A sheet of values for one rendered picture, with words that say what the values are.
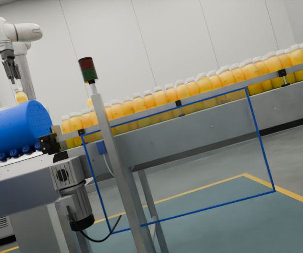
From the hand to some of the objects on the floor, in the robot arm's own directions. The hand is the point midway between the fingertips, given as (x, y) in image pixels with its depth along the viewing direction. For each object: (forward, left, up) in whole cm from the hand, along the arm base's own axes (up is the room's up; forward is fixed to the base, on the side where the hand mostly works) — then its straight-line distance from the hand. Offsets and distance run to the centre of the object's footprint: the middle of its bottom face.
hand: (16, 84), depth 156 cm
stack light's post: (+64, +49, -130) cm, 153 cm away
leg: (+24, +13, -134) cm, 137 cm away
